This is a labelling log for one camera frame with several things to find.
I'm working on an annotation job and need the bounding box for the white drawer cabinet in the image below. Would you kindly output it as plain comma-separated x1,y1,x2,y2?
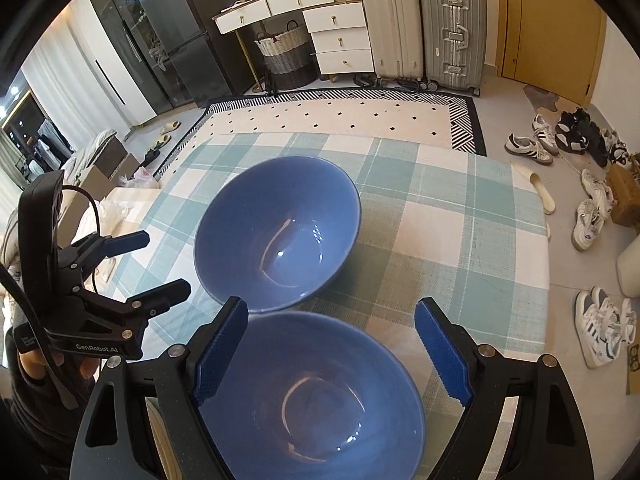
213,0,374,76

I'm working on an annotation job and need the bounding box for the black shoes pile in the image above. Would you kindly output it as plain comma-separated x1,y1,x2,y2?
555,108,631,169

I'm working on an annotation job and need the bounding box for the teal checked tablecloth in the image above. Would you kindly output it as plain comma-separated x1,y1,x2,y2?
106,133,549,478

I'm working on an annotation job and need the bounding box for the yellow wooden door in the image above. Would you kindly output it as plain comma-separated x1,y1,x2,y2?
496,0,606,106

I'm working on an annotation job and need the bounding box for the brown cardboard box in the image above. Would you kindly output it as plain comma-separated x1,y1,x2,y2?
606,164,640,229

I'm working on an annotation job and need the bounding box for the white sneaker pair near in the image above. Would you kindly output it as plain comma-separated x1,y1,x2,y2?
574,286,638,370

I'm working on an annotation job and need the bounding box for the white trash bin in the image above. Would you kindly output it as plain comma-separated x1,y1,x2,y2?
616,236,640,298

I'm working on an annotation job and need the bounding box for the beige suitcase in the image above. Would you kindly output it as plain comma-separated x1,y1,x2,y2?
362,0,424,80

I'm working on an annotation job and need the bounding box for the person's left hand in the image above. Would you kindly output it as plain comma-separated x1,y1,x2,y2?
16,346,101,380

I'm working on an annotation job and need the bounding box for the silver suitcase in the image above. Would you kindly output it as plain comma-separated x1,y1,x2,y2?
421,0,487,96

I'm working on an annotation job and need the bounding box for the cream slipper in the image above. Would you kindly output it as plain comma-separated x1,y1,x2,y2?
511,162,556,216

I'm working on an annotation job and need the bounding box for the white black striped sneaker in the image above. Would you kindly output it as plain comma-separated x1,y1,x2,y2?
504,114,560,166

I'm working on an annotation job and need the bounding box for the black cable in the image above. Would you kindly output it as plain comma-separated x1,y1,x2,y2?
60,184,104,296

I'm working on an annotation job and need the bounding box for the white sneaker mid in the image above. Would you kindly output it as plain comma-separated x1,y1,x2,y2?
572,169,616,252

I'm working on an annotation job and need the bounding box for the blue ceramic bowl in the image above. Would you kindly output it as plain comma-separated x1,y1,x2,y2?
198,311,425,479
193,156,361,314

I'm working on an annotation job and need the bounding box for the black refrigerator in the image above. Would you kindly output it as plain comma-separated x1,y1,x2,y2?
90,0,253,114

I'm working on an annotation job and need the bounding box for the woven laundry basket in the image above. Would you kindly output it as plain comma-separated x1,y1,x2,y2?
255,20,317,92

